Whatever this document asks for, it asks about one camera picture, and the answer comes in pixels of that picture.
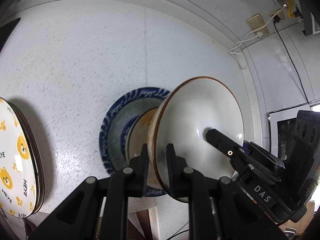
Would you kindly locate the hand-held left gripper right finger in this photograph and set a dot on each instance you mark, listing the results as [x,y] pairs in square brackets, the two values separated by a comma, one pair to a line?
[170,175]

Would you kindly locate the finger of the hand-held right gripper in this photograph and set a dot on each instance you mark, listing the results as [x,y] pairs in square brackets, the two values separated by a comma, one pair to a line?
[265,157]
[222,142]

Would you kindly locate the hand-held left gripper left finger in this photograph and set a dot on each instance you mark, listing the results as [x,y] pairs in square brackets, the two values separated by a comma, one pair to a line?
[145,175]

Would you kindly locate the white bowl with brown rim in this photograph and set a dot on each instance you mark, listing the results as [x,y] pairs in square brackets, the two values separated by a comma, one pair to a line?
[200,105]

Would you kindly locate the blue patterned plate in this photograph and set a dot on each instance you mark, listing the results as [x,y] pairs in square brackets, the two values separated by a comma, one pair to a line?
[112,130]

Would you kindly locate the yellow bear print plate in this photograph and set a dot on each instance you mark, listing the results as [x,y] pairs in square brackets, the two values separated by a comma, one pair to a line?
[15,160]

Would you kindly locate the black gas stove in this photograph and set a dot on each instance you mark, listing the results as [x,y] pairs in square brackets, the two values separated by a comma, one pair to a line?
[7,32]

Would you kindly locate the dark wall-mounted appliance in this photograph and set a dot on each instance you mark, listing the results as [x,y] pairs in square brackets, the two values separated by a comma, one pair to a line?
[307,5]

